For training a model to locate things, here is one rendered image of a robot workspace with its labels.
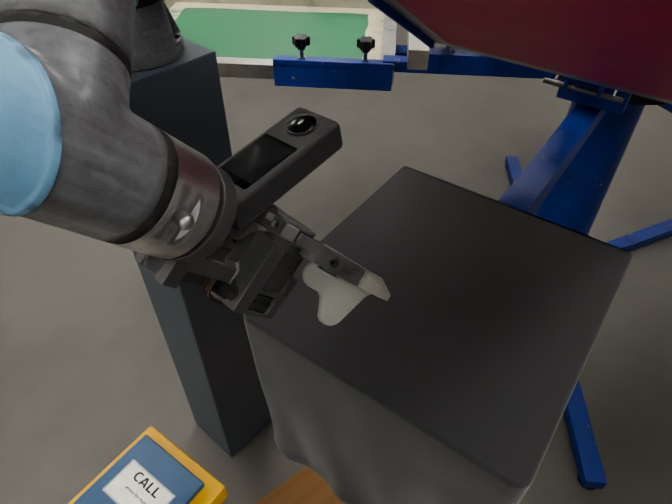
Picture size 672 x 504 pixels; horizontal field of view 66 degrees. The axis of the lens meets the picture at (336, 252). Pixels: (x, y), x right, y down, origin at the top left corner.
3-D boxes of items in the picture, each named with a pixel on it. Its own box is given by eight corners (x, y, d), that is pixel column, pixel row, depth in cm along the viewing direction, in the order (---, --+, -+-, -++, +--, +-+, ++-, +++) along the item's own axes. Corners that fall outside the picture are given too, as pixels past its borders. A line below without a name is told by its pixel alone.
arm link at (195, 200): (132, 110, 33) (206, 160, 29) (183, 140, 37) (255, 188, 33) (71, 210, 33) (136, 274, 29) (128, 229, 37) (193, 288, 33)
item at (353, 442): (463, 597, 88) (527, 494, 59) (263, 447, 107) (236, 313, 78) (471, 580, 90) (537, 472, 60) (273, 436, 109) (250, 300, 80)
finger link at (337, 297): (359, 338, 48) (277, 294, 45) (394, 285, 48) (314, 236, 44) (372, 353, 46) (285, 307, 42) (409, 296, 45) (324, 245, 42)
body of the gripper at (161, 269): (224, 276, 48) (116, 243, 37) (274, 197, 47) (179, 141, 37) (279, 323, 44) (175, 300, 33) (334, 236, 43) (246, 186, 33)
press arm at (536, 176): (419, 376, 80) (424, 353, 76) (386, 357, 83) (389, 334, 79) (626, 83, 153) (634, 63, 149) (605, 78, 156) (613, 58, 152)
